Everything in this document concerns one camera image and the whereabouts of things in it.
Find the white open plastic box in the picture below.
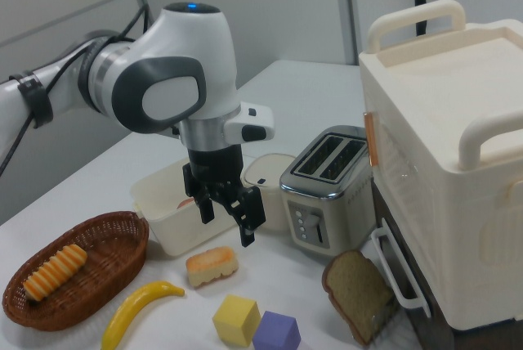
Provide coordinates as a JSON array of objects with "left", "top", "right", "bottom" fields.
[{"left": 130, "top": 156, "right": 246, "bottom": 257}]

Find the striped orange bread roll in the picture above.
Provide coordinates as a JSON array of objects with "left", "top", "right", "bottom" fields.
[{"left": 22, "top": 243, "right": 89, "bottom": 301}]

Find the dark door with white handle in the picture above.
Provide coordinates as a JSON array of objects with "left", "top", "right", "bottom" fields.
[{"left": 369, "top": 186, "right": 438, "bottom": 319}]

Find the silver two-slot toaster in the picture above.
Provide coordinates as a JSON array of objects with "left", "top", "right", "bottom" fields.
[{"left": 279, "top": 124, "right": 377, "bottom": 259}]

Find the purple foam cube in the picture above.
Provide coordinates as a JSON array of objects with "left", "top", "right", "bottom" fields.
[{"left": 252, "top": 310, "right": 302, "bottom": 350}]

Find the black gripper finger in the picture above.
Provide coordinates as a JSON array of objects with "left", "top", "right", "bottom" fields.
[
  {"left": 199, "top": 193, "right": 217, "bottom": 225},
  {"left": 238, "top": 221, "right": 257, "bottom": 248}
]

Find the yellow toy banana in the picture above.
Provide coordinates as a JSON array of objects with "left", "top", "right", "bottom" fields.
[{"left": 101, "top": 280, "right": 186, "bottom": 350}]

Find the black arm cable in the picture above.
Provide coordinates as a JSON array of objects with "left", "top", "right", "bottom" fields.
[{"left": 0, "top": 2, "right": 153, "bottom": 182}]

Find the white lidded container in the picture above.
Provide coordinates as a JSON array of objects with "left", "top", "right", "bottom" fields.
[{"left": 240, "top": 152, "right": 297, "bottom": 231}]

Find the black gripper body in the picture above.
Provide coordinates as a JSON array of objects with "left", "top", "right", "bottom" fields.
[{"left": 181, "top": 144, "right": 267, "bottom": 232}]

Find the brown bread slice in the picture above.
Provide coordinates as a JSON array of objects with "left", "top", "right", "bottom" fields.
[{"left": 321, "top": 249, "right": 394, "bottom": 346}]

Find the toasted bread loaf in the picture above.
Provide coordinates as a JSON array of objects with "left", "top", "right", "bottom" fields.
[{"left": 186, "top": 245, "right": 239, "bottom": 288}]

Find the cream toy oven cabinet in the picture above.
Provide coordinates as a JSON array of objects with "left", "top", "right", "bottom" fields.
[{"left": 358, "top": 0, "right": 523, "bottom": 333}]

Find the yellow foam cube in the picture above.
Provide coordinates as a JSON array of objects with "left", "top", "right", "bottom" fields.
[{"left": 212, "top": 294, "right": 262, "bottom": 348}]

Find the brown wicker basket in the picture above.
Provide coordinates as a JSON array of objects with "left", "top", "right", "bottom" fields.
[{"left": 2, "top": 210, "right": 151, "bottom": 333}]

